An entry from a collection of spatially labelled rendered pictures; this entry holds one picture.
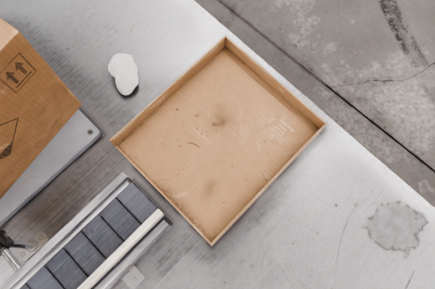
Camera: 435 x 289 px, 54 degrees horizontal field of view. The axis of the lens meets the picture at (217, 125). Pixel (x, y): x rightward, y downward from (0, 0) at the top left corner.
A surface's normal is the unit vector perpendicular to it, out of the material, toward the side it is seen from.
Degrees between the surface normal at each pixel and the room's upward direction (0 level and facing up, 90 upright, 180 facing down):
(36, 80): 90
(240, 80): 0
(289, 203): 0
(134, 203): 0
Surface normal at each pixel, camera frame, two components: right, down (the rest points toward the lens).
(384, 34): 0.00, -0.30
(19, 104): 0.81, 0.55
